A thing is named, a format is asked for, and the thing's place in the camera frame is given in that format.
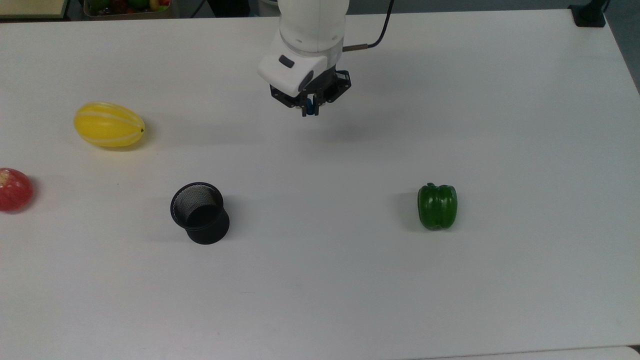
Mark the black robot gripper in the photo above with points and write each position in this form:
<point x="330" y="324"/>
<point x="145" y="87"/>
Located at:
<point x="335" y="85"/>

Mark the blue capped marker pen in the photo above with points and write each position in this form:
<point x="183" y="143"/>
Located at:
<point x="310" y="106"/>

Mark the black mesh pen cup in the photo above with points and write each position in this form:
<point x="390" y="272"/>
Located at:
<point x="202" y="220"/>

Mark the green bell pepper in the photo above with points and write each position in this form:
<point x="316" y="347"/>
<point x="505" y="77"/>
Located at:
<point x="437" y="206"/>

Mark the yellow striped melon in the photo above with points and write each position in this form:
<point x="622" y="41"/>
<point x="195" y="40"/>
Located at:
<point x="109" y="125"/>

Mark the bin of toy fruit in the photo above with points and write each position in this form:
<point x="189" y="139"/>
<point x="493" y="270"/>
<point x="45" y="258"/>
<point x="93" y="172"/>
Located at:
<point x="127" y="7"/>

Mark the black stand base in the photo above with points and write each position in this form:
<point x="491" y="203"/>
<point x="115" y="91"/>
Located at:
<point x="589" y="14"/>

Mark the light wooden table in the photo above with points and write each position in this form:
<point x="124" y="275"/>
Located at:
<point x="32" y="7"/>

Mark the red apple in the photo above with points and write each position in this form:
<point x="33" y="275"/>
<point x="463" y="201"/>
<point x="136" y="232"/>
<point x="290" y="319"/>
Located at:
<point x="14" y="190"/>

